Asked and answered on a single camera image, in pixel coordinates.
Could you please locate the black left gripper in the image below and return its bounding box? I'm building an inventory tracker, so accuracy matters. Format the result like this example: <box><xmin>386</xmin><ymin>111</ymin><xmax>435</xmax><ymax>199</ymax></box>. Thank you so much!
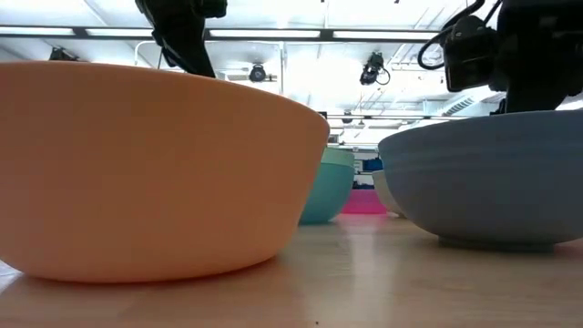
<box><xmin>135</xmin><ymin>0</ymin><xmax>228</xmax><ymax>78</ymax></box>

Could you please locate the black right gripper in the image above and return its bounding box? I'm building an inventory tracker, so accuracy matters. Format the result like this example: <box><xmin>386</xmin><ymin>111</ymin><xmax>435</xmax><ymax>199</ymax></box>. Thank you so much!
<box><xmin>491</xmin><ymin>0</ymin><xmax>583</xmax><ymax>115</ymax></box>

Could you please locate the blue-grey plastic bowl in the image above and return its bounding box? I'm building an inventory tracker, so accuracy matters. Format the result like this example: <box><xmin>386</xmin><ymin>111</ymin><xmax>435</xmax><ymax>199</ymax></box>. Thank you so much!
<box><xmin>377</xmin><ymin>108</ymin><xmax>583</xmax><ymax>252</ymax></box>

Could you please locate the orange plastic bowl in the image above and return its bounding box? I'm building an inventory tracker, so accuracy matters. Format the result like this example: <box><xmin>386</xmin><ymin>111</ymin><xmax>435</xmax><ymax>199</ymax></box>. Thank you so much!
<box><xmin>0</xmin><ymin>60</ymin><xmax>331</xmax><ymax>284</ymax></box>

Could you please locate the white plastic bowl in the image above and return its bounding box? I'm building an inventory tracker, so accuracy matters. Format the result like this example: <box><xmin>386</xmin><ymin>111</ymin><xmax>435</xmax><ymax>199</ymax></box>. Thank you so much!
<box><xmin>371</xmin><ymin>169</ymin><xmax>406</xmax><ymax>218</ymax></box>

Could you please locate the teal plastic bowl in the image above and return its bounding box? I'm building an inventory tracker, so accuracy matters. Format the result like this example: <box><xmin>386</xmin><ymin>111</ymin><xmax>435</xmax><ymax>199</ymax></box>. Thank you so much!
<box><xmin>298</xmin><ymin>147</ymin><xmax>356</xmax><ymax>226</ymax></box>

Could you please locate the black overhead light bar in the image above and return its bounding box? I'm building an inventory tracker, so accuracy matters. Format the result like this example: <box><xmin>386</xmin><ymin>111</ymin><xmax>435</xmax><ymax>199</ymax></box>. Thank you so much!
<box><xmin>0</xmin><ymin>25</ymin><xmax>441</xmax><ymax>45</ymax></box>

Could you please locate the round black ceiling camera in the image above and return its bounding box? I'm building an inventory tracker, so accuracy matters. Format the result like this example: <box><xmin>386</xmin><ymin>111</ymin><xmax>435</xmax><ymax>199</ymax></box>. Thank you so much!
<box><xmin>248</xmin><ymin>63</ymin><xmax>268</xmax><ymax>84</ymax></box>

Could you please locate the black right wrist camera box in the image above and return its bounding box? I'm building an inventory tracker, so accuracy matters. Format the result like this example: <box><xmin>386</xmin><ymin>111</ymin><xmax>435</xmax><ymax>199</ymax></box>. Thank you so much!
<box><xmin>442</xmin><ymin>15</ymin><xmax>498</xmax><ymax>94</ymax></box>

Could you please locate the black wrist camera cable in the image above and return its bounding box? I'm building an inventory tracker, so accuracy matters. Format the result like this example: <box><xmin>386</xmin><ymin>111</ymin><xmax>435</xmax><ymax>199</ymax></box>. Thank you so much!
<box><xmin>417</xmin><ymin>0</ymin><xmax>486</xmax><ymax>72</ymax></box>

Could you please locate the black ceiling camera with cable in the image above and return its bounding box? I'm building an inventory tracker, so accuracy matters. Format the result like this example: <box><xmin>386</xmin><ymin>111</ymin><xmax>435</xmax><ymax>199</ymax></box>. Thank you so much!
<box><xmin>358</xmin><ymin>51</ymin><xmax>392</xmax><ymax>87</ymax></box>

